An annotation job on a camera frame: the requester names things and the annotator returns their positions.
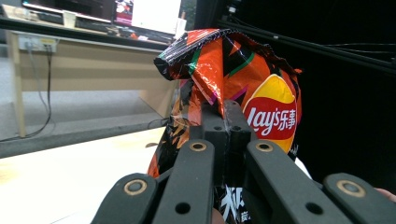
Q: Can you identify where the black hanging cable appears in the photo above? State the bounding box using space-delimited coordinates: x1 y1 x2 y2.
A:
24 45 53 138

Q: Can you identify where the computer monitor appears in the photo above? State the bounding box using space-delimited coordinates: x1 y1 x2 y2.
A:
112 0 183 35

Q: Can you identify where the black metal stand bar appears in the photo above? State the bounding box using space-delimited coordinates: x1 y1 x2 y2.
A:
214 18 396 77

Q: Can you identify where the white table mat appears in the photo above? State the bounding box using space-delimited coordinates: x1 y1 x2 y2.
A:
0 125 313 224

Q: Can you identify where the white power strip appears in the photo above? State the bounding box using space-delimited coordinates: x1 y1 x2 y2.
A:
17 35 59 53

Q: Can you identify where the light wooden desk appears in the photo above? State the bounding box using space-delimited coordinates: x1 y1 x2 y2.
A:
4 28 179 138

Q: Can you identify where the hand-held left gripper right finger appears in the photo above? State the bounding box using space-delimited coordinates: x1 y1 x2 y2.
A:
223 99 259 187

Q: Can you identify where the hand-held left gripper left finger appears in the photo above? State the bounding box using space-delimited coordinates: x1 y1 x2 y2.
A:
189 103 231 189

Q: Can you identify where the orange black chips bag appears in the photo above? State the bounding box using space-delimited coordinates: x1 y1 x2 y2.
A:
147 27 304 224

